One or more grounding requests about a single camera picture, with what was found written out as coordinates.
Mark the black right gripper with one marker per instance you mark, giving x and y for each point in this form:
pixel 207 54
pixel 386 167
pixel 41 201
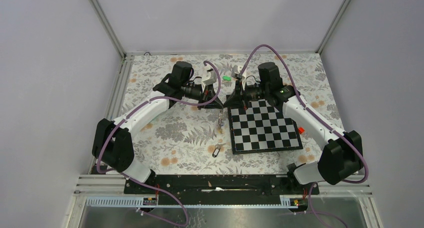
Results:
pixel 239 98

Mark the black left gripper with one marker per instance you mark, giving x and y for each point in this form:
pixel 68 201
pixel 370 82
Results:
pixel 208 95

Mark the silver keyring with clips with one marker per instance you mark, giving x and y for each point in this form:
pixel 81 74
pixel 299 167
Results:
pixel 220 122

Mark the key with black tag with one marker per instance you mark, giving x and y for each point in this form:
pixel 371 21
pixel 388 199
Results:
pixel 219 148

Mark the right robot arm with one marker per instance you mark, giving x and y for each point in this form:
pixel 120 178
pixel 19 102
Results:
pixel 341 151

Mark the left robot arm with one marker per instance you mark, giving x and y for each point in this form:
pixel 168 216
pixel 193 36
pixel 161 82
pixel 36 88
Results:
pixel 113 139

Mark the black white chessboard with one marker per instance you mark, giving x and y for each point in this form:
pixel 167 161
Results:
pixel 262 128

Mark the floral patterned table mat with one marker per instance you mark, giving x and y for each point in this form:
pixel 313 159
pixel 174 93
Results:
pixel 181 140

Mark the red key tag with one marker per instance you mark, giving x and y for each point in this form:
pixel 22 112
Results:
pixel 301 130

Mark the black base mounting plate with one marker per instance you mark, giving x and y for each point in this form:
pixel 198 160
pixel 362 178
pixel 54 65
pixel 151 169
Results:
pixel 219 187

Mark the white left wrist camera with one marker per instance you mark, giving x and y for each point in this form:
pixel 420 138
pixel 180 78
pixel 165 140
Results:
pixel 209 78

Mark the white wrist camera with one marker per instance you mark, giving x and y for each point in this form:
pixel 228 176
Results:
pixel 209 78
pixel 236 73

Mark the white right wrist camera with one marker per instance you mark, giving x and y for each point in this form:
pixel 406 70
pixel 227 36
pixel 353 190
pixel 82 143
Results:
pixel 236 73

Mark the white slotted cable duct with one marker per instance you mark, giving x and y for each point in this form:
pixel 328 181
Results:
pixel 165 201

